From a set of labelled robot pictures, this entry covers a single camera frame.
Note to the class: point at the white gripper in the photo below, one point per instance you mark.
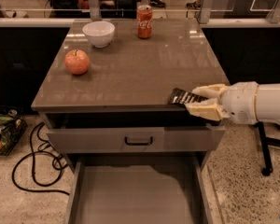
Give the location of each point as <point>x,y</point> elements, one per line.
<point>240,103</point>

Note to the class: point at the black rxbar chocolate bar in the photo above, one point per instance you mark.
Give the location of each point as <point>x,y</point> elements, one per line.
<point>181,97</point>

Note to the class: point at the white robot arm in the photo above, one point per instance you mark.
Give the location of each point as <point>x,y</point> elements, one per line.
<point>267,103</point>

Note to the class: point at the grey drawer cabinet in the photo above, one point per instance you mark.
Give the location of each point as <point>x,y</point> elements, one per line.
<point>130,75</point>

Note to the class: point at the grey open middle drawer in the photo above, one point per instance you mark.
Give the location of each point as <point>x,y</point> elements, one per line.
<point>138,190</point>

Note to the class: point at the grey top drawer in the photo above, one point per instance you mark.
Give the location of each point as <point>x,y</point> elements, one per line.
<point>129,132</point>

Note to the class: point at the black stand leg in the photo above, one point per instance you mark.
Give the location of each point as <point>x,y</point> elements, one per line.
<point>265,143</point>

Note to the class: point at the red coca-cola can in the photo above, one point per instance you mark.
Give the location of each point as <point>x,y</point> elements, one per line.
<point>144,21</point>

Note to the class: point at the white ceramic bowl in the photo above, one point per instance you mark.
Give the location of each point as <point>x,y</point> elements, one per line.
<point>99,33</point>

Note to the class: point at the red apple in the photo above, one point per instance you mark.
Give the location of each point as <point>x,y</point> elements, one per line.
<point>77,61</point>

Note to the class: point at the black office chair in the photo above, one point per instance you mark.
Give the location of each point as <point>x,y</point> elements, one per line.
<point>65,9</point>

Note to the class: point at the black wire basket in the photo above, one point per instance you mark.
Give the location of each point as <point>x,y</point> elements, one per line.
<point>12,127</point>

